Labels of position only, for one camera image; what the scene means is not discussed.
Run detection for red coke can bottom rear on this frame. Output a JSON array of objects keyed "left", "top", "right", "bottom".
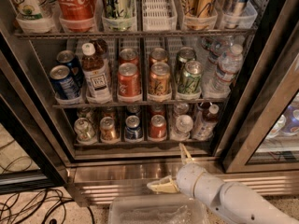
[{"left": 149, "top": 105, "right": 165, "bottom": 117}]

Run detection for tea bottle bottom shelf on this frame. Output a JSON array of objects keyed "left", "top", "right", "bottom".
[{"left": 192, "top": 105, "right": 220, "bottom": 141}]

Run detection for red coke can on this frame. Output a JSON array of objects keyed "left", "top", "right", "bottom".
[
  {"left": 149, "top": 115, "right": 166, "bottom": 138},
  {"left": 118, "top": 63, "right": 141, "bottom": 97},
  {"left": 149, "top": 105, "right": 165, "bottom": 117},
  {"left": 119, "top": 48, "right": 139, "bottom": 65}
]

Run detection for tea bottle middle front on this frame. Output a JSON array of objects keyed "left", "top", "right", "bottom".
[{"left": 81, "top": 43, "right": 111, "bottom": 99}]

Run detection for orange can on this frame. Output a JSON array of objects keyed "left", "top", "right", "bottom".
[
  {"left": 100, "top": 117, "right": 119, "bottom": 142},
  {"left": 149, "top": 63, "right": 170, "bottom": 96},
  {"left": 101, "top": 106, "right": 118, "bottom": 120},
  {"left": 149, "top": 48, "right": 168, "bottom": 65}
]

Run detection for red coke can bottom front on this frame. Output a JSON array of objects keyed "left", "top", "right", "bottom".
[{"left": 149, "top": 115, "right": 166, "bottom": 138}]

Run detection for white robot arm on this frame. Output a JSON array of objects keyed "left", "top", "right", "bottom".
[{"left": 147, "top": 143, "right": 299, "bottom": 224}]

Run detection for blue pepsi can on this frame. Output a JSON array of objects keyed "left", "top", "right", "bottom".
[
  {"left": 126, "top": 105, "right": 141, "bottom": 118},
  {"left": 125, "top": 116, "right": 143, "bottom": 141}
]

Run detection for green white can bottom front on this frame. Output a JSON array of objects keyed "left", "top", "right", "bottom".
[{"left": 74, "top": 118, "right": 95, "bottom": 142}]

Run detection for orange can middle front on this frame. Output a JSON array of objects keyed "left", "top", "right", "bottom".
[{"left": 149, "top": 63, "right": 170, "bottom": 96}]

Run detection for blue can middle front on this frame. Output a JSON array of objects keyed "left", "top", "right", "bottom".
[{"left": 50, "top": 65, "right": 79, "bottom": 100}]

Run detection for orange can middle rear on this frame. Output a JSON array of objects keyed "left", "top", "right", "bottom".
[{"left": 149, "top": 48, "right": 168, "bottom": 65}]

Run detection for clear water bottle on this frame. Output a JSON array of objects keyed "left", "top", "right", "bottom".
[
  {"left": 171, "top": 115, "right": 193, "bottom": 141},
  {"left": 173, "top": 103, "right": 189, "bottom": 119}
]

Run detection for silver can top shelf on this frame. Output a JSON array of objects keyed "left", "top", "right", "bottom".
[{"left": 218, "top": 0, "right": 249, "bottom": 29}]

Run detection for water bottle middle rear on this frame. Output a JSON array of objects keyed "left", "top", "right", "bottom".
[{"left": 201, "top": 35, "right": 234, "bottom": 83}]

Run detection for blue can behind right door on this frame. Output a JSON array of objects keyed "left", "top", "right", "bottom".
[{"left": 281, "top": 105, "right": 299, "bottom": 136}]

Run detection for green white can bottom rear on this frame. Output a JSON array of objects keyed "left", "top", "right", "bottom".
[{"left": 77, "top": 107, "right": 94, "bottom": 122}]

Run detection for clear water bottle bottom front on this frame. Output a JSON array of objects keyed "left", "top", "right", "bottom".
[{"left": 171, "top": 115, "right": 193, "bottom": 141}]

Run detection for red coke can middle front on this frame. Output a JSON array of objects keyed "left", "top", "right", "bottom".
[{"left": 118, "top": 63, "right": 141, "bottom": 97}]

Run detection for orange can bottom front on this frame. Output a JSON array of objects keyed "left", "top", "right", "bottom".
[{"left": 100, "top": 117, "right": 119, "bottom": 142}]

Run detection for clear water bottle bottom rear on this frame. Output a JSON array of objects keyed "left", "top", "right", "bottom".
[{"left": 173, "top": 103, "right": 189, "bottom": 119}]

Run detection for red coke can middle rear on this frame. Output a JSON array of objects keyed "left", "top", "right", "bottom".
[{"left": 119, "top": 48, "right": 139, "bottom": 65}]

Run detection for green white can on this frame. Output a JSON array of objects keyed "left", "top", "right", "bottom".
[
  {"left": 77, "top": 107, "right": 94, "bottom": 122},
  {"left": 74, "top": 118, "right": 95, "bottom": 142}
]

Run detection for gold can top shelf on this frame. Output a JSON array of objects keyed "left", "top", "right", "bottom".
[{"left": 180, "top": 0, "right": 217, "bottom": 30}]

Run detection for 7up can top shelf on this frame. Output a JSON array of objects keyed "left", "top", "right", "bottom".
[{"left": 11, "top": 0, "right": 52, "bottom": 21}]

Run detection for blue pepsi can bottom rear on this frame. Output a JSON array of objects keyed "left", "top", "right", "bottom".
[{"left": 126, "top": 105, "right": 141, "bottom": 118}]

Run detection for blue can middle rear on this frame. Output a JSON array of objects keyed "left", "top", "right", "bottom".
[{"left": 56, "top": 50, "right": 84, "bottom": 88}]

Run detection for orange can bottom rear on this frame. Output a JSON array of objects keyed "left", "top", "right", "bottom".
[{"left": 101, "top": 106, "right": 118, "bottom": 120}]

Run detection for clear plastic bin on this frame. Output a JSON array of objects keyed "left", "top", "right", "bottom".
[{"left": 108, "top": 194, "right": 210, "bottom": 224}]

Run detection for blue pepsi can bottom front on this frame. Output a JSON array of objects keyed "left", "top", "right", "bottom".
[{"left": 125, "top": 116, "right": 143, "bottom": 141}]

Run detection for green can middle front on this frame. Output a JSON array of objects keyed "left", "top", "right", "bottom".
[{"left": 178, "top": 61, "right": 204, "bottom": 94}]

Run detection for right glass fridge door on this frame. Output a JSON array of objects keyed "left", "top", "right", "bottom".
[{"left": 215, "top": 0, "right": 299, "bottom": 173}]

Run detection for water bottle middle front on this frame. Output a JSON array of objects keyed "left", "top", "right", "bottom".
[{"left": 209, "top": 44, "right": 243, "bottom": 93}]

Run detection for large coca-cola can top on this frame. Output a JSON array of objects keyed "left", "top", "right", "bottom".
[{"left": 58, "top": 0, "right": 96, "bottom": 33}]

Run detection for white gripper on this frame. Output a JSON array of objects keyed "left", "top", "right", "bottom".
[{"left": 147, "top": 143, "right": 224, "bottom": 207}]

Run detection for tea bottle middle rear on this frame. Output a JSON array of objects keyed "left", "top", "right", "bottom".
[{"left": 91, "top": 38, "right": 111, "bottom": 76}]

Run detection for left fridge door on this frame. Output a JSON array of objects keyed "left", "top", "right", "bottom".
[{"left": 0, "top": 35, "right": 65, "bottom": 194}]

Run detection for green can middle rear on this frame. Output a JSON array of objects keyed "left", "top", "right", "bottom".
[{"left": 175, "top": 47, "right": 196, "bottom": 82}]

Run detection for green can top shelf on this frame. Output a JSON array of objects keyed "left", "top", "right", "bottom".
[{"left": 103, "top": 0, "right": 135, "bottom": 31}]

